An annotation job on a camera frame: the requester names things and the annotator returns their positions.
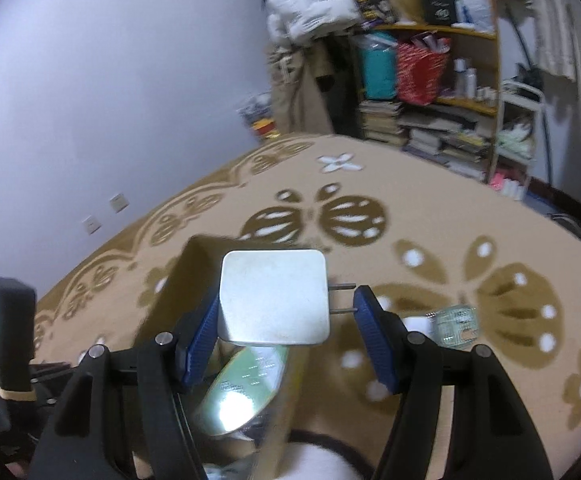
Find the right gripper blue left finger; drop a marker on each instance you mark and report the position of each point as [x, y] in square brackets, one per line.
[197, 336]

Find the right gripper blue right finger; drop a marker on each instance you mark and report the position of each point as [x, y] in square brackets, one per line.
[383, 334]

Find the green oval Pochacco speaker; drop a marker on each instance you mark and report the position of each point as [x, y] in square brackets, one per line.
[242, 390]

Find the white square plug charger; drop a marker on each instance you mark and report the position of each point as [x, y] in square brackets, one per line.
[275, 297]

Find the cardboard box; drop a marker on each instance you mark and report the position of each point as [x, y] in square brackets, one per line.
[176, 447]

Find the white tall charger block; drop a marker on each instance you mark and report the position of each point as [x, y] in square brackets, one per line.
[420, 324]

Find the brown floral carpet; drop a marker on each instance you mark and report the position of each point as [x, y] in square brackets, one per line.
[421, 237]

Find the stack of books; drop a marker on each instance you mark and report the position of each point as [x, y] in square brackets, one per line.
[379, 121]

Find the plastic bag of toys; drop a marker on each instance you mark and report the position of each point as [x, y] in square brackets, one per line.
[257, 114]

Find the wooden bookshelf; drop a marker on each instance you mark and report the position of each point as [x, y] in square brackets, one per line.
[456, 130]

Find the beige trench coat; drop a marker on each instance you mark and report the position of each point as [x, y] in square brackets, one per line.
[297, 101]

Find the red patterned gift bag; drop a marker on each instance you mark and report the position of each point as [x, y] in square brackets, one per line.
[421, 62]

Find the white metal trolley cart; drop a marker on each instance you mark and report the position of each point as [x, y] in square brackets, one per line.
[521, 110]

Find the teal bag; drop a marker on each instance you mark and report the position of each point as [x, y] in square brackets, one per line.
[378, 52]

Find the black box number 40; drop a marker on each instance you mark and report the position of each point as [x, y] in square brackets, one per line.
[439, 12]

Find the wall socket plate lower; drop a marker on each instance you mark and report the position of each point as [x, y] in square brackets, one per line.
[91, 225]

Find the wall socket plate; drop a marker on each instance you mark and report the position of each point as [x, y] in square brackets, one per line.
[118, 202]
[91, 225]

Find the wall socket plate upper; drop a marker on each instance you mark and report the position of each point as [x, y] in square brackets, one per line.
[118, 202]

